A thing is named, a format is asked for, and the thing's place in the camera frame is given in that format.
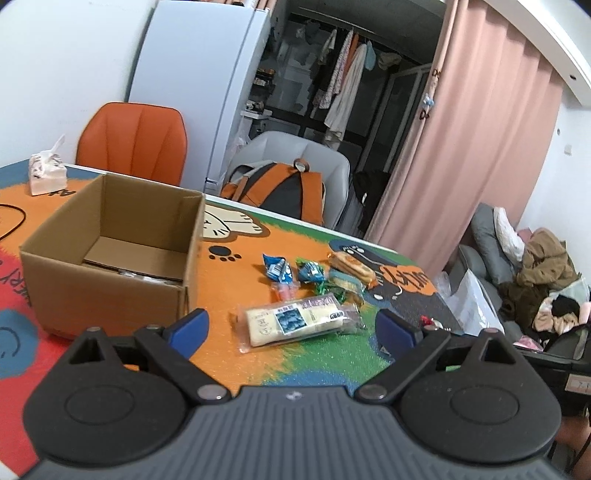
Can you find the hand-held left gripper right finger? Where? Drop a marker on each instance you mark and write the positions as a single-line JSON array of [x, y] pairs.
[[395, 331]]

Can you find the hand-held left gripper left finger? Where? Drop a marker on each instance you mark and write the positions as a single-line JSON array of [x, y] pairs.
[[190, 326]]

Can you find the teal biscuit packet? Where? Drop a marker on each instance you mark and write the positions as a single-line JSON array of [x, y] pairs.
[[344, 280]]

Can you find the orange biscuit packet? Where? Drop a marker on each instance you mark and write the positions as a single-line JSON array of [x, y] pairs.
[[353, 266]]

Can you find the brown cardboard box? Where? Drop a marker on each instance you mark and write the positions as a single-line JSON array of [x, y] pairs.
[[106, 295]]

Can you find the small red candy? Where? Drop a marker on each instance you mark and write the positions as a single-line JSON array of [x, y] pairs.
[[427, 321]]

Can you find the green candy wrapper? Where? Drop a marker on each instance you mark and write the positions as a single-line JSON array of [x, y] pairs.
[[328, 290]]

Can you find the white plastic bag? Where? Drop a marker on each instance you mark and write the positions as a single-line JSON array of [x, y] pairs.
[[471, 300]]

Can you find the printed cartoon table mat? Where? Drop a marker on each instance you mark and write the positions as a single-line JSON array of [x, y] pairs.
[[314, 364]]

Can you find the large white cracker packet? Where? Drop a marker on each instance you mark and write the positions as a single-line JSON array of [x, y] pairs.
[[286, 323]]

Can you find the grey sofa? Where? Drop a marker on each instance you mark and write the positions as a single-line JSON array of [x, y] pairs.
[[480, 286]]

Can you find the small red snack packet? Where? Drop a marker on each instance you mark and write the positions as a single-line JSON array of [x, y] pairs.
[[284, 291]]

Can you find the blue and green snack packet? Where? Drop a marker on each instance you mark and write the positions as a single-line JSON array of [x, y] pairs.
[[310, 272]]

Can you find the grey cushion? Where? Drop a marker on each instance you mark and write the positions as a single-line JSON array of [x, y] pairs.
[[487, 240]]

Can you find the white pillow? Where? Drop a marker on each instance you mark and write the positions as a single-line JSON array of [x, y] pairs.
[[508, 233]]

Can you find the orange and grey backpack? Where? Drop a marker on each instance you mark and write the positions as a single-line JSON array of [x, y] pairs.
[[281, 189]]

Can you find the pile of clothes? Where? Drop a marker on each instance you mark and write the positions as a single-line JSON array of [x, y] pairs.
[[561, 314]]

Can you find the brown jacket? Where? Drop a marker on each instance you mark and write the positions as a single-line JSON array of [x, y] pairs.
[[547, 258]]

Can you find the orange chair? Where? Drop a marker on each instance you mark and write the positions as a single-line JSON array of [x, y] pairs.
[[134, 138]]

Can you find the grey chair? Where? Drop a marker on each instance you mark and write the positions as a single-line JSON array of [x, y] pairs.
[[286, 147]]

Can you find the pink curtain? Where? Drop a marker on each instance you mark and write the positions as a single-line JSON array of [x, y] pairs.
[[471, 138]]

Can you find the pink tissue pack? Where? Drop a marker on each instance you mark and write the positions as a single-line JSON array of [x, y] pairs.
[[46, 173]]

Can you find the curtain tieback ornament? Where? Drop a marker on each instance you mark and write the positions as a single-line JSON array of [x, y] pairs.
[[427, 104]]

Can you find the white refrigerator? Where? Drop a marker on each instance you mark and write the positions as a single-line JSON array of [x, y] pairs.
[[194, 83]]

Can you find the white hanging garment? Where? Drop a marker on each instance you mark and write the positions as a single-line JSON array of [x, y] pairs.
[[344, 92]]

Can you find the white shelf unit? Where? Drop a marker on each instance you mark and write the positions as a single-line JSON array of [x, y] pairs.
[[261, 92]]

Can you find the floral hanging garment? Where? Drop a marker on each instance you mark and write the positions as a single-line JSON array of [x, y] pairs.
[[330, 74]]

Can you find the olive hanging cloth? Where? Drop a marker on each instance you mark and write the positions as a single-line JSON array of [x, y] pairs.
[[388, 60]]

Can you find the blue hanging garment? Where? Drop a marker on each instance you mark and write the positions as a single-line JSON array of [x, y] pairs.
[[370, 55]]

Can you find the glass door metal frame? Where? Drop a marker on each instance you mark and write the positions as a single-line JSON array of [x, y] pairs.
[[399, 101]]

